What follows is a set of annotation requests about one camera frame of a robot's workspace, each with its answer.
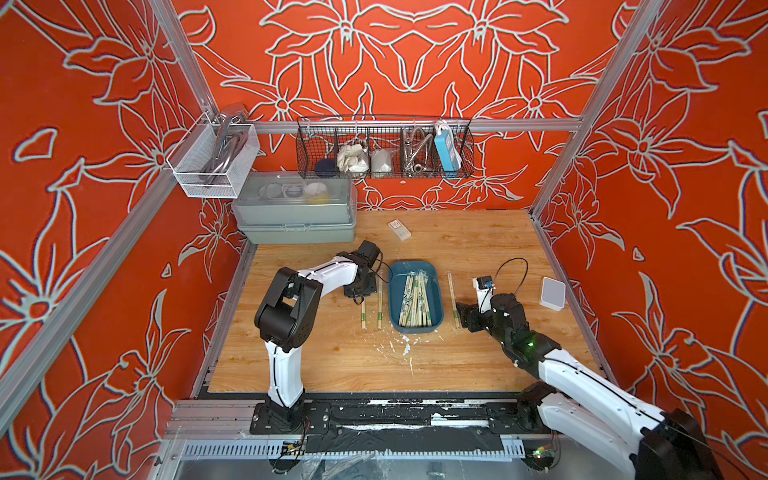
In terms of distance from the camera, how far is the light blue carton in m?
0.86

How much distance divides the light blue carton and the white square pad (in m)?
0.50

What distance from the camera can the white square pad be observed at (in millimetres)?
940
